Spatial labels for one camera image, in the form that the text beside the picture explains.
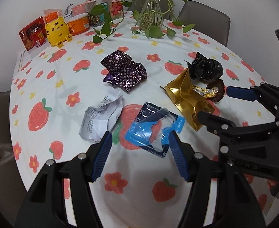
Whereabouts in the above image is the green vine plant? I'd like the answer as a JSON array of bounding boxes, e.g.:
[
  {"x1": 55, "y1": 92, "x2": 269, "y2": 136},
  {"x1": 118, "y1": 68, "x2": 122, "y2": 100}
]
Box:
[{"x1": 89, "y1": 0, "x2": 195, "y2": 44}]

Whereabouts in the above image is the purple patterned wrapper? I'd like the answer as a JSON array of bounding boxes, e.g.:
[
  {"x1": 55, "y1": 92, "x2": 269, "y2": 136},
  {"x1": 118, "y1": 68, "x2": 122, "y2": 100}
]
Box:
[{"x1": 100, "y1": 49, "x2": 147, "y2": 93}]

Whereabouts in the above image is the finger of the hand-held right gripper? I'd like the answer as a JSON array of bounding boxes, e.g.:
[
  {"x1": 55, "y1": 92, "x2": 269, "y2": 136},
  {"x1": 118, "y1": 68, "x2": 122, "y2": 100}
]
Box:
[
  {"x1": 198, "y1": 111, "x2": 279, "y2": 138},
  {"x1": 226, "y1": 83, "x2": 279, "y2": 126}
]

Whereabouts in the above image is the crumpled white paper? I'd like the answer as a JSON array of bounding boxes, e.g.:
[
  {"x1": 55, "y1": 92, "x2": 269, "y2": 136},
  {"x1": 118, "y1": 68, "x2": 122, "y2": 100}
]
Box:
[{"x1": 79, "y1": 87, "x2": 124, "y2": 143}]

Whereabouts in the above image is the black crumpled plastic bag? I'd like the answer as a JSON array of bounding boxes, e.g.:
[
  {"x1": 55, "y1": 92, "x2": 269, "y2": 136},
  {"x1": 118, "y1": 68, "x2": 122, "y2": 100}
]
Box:
[{"x1": 184, "y1": 51, "x2": 223, "y2": 82}]

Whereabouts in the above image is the red gift box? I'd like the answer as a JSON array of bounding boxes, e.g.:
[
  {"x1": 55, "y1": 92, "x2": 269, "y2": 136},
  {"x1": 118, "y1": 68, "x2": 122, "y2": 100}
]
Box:
[{"x1": 19, "y1": 17, "x2": 47, "y2": 52}]

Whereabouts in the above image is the chocolate foil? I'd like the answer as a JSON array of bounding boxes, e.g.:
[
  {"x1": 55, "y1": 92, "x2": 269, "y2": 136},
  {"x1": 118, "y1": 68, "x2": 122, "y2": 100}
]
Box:
[{"x1": 193, "y1": 84, "x2": 221, "y2": 99}]

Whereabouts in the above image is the orange round tub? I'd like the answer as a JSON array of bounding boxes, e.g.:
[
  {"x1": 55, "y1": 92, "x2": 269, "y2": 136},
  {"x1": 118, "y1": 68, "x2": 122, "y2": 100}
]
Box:
[{"x1": 67, "y1": 14, "x2": 91, "y2": 36}]

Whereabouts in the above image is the gold foil wrapper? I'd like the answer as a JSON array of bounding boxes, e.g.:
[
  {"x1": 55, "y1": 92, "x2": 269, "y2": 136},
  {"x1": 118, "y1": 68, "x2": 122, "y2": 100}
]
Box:
[{"x1": 164, "y1": 68, "x2": 214, "y2": 131}]

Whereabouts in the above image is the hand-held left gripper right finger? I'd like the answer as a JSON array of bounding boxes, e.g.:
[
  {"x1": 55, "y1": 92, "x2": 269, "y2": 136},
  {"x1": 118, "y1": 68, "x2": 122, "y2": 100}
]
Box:
[{"x1": 168, "y1": 131, "x2": 266, "y2": 228}]

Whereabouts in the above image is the brown paper candy cup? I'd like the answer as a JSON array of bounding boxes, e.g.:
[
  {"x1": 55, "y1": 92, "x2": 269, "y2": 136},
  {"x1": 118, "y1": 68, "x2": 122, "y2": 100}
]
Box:
[{"x1": 206, "y1": 79, "x2": 226, "y2": 103}]

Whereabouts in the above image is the orange carton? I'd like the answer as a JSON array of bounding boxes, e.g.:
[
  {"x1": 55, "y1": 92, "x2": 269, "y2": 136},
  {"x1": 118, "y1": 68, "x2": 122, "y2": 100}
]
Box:
[{"x1": 44, "y1": 8, "x2": 62, "y2": 24}]

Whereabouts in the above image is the small red tin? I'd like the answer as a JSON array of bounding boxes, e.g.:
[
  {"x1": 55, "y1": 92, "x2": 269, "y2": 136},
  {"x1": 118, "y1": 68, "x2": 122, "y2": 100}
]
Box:
[{"x1": 35, "y1": 28, "x2": 47, "y2": 48}]

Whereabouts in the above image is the yellow tiger toy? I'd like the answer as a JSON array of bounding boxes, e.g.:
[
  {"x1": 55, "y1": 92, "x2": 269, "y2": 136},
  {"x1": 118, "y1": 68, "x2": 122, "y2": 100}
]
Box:
[{"x1": 46, "y1": 17, "x2": 73, "y2": 48}]

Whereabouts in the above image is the glass vase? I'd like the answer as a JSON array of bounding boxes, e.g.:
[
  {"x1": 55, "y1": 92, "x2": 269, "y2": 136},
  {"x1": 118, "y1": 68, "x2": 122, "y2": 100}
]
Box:
[{"x1": 139, "y1": 0, "x2": 165, "y2": 28}]

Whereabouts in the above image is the pink lidded container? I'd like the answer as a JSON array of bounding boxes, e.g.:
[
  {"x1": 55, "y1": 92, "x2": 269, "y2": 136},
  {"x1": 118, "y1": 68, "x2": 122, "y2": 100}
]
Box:
[{"x1": 71, "y1": 1, "x2": 95, "y2": 15}]

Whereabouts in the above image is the small patterned jar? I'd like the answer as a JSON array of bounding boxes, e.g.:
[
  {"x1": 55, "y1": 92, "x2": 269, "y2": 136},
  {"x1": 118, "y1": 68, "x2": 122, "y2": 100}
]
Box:
[{"x1": 88, "y1": 13, "x2": 105, "y2": 26}]

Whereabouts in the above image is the blue blister packaging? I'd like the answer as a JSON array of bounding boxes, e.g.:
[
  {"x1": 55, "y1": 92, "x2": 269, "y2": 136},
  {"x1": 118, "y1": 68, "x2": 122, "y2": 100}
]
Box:
[{"x1": 125, "y1": 103, "x2": 186, "y2": 158}]

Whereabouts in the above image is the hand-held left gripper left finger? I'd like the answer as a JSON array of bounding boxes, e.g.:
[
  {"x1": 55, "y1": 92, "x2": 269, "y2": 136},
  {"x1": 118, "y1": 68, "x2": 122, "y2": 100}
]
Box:
[{"x1": 15, "y1": 131, "x2": 113, "y2": 228}]

